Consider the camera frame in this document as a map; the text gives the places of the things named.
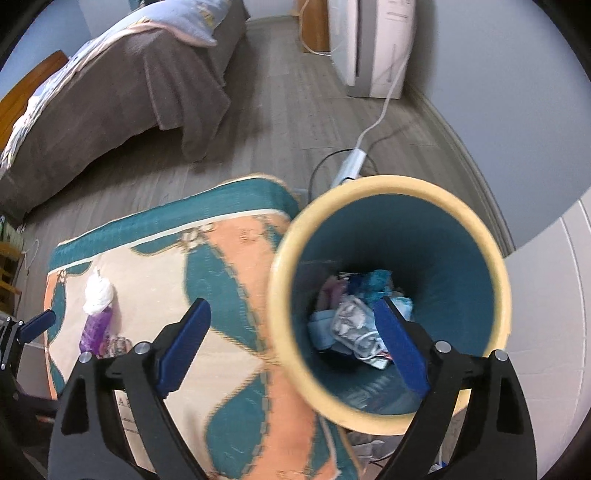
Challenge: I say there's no wooden bed headboard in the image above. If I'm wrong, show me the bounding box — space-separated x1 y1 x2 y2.
0 50 70 148

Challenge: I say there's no white power cable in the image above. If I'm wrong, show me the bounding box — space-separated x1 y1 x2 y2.
355 41 407 153

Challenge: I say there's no thin white cable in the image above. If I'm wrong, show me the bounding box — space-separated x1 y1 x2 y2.
300 0 334 57

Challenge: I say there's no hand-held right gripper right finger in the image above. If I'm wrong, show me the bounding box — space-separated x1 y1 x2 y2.
373 298 539 480

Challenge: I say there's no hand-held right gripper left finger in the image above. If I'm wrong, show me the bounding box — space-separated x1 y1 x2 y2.
46 298 212 480

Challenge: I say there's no wooden cabinet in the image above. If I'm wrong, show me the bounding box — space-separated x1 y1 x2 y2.
295 0 331 52

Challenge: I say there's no brown bedspread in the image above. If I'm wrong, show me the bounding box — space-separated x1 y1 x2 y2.
0 0 252 222

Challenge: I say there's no blue printed quilt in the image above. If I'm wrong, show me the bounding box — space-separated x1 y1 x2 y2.
0 0 232 171

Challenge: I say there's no silver wet wipe pack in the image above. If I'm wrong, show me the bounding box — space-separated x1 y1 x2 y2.
330 295 375 344

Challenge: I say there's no white charging cable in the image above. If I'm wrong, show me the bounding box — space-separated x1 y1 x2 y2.
21 237 40 278

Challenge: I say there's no yellow rimmed teal waste bin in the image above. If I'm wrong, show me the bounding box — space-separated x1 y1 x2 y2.
268 175 512 437

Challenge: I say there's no black cable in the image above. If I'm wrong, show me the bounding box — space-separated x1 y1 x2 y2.
308 148 354 199

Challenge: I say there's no crumpled plastic sheet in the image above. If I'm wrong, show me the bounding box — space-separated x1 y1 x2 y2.
348 431 402 462

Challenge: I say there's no teal orange patterned cushion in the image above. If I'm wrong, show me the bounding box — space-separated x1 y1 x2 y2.
44 173 365 480

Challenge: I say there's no small clear wrapper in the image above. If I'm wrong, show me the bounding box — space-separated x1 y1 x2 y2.
104 336 132 358

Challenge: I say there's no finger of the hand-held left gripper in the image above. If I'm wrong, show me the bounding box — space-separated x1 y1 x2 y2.
0 310 57 370

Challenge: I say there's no white air purifier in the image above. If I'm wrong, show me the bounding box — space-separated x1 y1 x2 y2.
325 0 419 99

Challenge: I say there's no white tissue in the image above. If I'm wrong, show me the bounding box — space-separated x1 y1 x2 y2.
83 272 115 317

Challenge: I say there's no purple wrapper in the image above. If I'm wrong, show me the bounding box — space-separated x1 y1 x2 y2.
78 307 115 358

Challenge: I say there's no blue wrapper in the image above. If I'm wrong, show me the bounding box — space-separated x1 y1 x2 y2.
360 270 393 296

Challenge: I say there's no small pale green bin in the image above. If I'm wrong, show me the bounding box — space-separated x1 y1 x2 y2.
0 217 24 250

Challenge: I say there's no white panelled door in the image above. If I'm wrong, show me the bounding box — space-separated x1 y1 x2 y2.
503 185 591 472

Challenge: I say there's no pink snack packet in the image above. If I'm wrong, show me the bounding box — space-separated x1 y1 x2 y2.
318 277 347 308

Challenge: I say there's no white power strip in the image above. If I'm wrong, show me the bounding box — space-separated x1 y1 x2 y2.
330 148 370 188

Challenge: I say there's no light blue packet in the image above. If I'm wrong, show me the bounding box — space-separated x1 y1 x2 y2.
390 295 414 319

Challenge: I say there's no wooden nightstand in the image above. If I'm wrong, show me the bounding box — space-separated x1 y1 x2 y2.
0 244 24 315

